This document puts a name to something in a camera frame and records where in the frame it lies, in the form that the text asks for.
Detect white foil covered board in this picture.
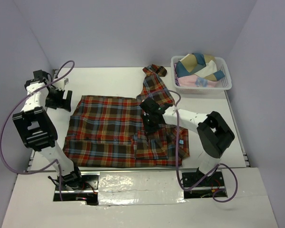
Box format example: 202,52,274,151
98,171,185,206

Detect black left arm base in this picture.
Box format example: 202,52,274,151
48,172,99,206

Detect blue tan patchwork shirt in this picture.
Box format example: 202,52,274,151
175,53,225,81

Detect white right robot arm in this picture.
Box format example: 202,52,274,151
140,98,235,186

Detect red plaid long sleeve shirt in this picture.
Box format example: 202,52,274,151
63,64,190,168

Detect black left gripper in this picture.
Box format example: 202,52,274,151
45,87,72,112

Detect pink folded shirt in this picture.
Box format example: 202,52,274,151
178,75,218,87

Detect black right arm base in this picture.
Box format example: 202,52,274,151
181,171,227,199

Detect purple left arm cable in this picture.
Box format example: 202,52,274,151
0,60,76,200

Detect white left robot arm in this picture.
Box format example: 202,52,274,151
12,70,84,190

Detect white plastic laundry basket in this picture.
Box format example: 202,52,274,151
171,53,232,94

